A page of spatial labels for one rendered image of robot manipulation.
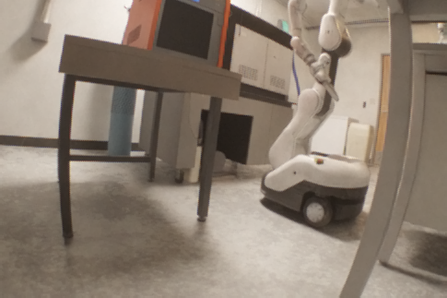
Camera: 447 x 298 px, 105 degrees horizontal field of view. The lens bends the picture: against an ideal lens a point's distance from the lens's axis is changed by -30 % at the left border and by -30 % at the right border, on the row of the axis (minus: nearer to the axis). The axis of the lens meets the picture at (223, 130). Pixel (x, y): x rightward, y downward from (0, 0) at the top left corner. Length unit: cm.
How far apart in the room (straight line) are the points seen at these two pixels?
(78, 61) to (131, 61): 18
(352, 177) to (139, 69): 109
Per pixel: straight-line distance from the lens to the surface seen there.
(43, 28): 257
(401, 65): 59
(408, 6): 65
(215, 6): 116
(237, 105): 188
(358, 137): 372
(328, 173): 124
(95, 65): 80
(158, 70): 86
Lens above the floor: 52
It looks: 3 degrees down
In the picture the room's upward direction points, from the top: 7 degrees clockwise
